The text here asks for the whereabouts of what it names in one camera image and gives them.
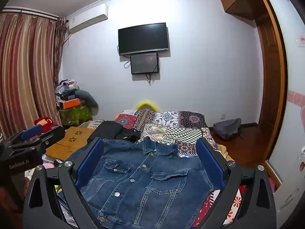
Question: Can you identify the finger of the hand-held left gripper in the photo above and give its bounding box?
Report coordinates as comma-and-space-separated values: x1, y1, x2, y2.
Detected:
24, 126, 66, 152
20, 126, 44, 142

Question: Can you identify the black wall television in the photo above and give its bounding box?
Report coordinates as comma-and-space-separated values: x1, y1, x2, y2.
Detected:
118, 23, 169, 56

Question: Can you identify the striped brown curtain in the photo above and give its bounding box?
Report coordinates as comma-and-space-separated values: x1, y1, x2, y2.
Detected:
0, 12, 67, 134

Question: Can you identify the frosted sliding wardrobe door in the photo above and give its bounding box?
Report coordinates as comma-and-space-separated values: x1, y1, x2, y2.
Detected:
261, 0, 305, 210

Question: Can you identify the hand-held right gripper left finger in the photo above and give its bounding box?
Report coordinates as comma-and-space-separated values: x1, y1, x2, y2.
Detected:
22, 137, 106, 229

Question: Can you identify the blue denim jacket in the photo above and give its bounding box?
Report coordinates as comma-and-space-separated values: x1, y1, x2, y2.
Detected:
65, 136, 227, 229

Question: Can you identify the patchwork printed blanket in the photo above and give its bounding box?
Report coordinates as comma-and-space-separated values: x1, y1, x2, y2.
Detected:
79, 109, 242, 228

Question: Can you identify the brown board with flower cutouts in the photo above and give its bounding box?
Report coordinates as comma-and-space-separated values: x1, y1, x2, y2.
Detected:
45, 126, 98, 161

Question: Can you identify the small black monitor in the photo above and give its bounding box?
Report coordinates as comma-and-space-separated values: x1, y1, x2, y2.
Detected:
130, 52, 159, 75

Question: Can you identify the curtain rod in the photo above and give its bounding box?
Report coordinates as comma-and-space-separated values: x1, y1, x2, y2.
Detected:
2, 8, 60, 19

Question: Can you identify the dark grey cloth bundle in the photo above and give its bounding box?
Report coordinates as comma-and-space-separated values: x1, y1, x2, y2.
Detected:
75, 90, 99, 109

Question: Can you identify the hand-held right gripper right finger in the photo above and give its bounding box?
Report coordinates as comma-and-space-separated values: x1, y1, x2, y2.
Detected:
195, 137, 277, 229

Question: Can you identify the yellow curved object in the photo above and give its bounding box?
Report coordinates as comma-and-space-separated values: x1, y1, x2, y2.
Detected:
135, 101, 160, 112

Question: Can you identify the green patterned bag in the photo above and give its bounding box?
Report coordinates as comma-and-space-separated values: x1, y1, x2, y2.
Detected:
58, 105, 93, 127

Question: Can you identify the black folded garment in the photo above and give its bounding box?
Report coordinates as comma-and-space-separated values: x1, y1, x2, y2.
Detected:
87, 120, 141, 145

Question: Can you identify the grey backpack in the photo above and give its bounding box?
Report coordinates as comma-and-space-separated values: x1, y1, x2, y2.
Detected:
213, 118, 244, 141

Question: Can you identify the red plush toy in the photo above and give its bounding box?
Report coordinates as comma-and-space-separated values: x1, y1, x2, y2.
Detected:
33, 117, 59, 134

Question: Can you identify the brown wooden door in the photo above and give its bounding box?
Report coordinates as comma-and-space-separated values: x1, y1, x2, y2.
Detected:
219, 0, 287, 172

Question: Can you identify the orange box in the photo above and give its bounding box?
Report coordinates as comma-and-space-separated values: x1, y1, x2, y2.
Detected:
62, 98, 80, 109

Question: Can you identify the white air conditioner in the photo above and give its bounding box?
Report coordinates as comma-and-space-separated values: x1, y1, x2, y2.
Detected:
68, 4, 109, 34

